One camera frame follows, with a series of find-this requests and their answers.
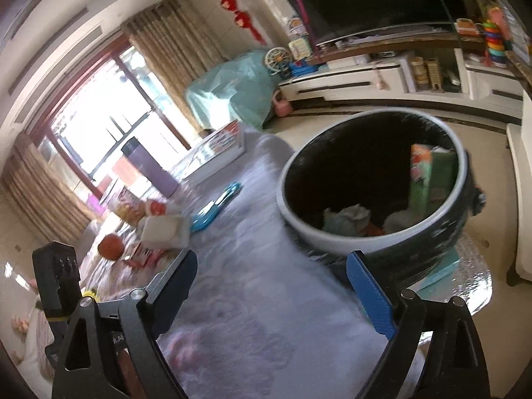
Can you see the red apple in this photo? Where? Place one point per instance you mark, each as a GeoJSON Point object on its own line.
{"type": "Point", "coordinates": [111, 247]}

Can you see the popcorn snack bag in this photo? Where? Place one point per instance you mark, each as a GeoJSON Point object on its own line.
{"type": "Point", "coordinates": [127, 207]}

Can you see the beige curtain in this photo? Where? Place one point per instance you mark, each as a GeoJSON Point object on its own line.
{"type": "Point", "coordinates": [177, 46]}

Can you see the yellow toy telephone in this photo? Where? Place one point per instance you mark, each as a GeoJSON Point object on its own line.
{"type": "Point", "coordinates": [300, 49]}

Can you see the teal covered furniture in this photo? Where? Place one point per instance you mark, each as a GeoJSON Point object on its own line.
{"type": "Point", "coordinates": [240, 89]}

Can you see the black white trash bin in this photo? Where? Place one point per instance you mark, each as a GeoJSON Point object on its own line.
{"type": "Point", "coordinates": [366, 161]}

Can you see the blue plastic blister pack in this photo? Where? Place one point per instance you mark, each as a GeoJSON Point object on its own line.
{"type": "Point", "coordinates": [205, 216]}

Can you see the green orange carton box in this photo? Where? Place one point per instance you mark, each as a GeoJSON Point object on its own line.
{"type": "Point", "coordinates": [432, 177]}

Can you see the rainbow stacking ring toy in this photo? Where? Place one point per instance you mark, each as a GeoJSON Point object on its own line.
{"type": "Point", "coordinates": [493, 31]}

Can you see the purple thermos bottle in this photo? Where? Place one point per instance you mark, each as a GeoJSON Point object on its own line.
{"type": "Point", "coordinates": [146, 164]}

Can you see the red hanging wall decoration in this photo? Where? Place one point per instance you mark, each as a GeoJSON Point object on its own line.
{"type": "Point", "coordinates": [243, 20]}

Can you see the ferris wheel toy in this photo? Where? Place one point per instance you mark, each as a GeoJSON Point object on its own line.
{"type": "Point", "coordinates": [277, 60]}

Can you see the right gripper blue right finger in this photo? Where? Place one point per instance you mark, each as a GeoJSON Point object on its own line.
{"type": "Point", "coordinates": [375, 302]}

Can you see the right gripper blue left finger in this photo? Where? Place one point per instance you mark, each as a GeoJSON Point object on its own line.
{"type": "Point", "coordinates": [170, 289]}

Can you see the white foam block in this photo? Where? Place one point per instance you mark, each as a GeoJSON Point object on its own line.
{"type": "Point", "coordinates": [166, 232]}

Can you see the pink kettlebell toy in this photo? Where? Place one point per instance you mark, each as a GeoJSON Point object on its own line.
{"type": "Point", "coordinates": [281, 104]}

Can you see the floral purple tablecloth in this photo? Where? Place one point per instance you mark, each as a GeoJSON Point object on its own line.
{"type": "Point", "coordinates": [262, 319]}

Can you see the white low tv cabinet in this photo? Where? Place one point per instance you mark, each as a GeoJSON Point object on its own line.
{"type": "Point", "coordinates": [494, 90]}

